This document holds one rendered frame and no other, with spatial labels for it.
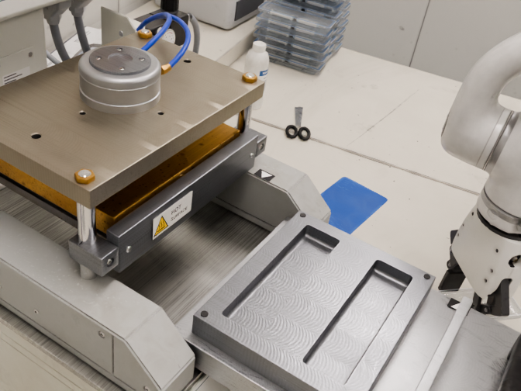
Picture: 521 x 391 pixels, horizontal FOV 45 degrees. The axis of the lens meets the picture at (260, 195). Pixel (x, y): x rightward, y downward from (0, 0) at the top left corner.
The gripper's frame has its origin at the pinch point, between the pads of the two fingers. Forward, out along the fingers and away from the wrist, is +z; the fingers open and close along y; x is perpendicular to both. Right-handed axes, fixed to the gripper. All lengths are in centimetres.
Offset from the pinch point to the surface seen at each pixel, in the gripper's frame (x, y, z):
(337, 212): 7.7, 28.4, 9.0
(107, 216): 48, -7, -22
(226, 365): 37.8, -17.9, -13.6
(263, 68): 16, 64, 0
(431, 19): -100, 204, 43
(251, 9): 11, 102, 4
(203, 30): 24, 94, 7
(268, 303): 32.9, -11.9, -14.6
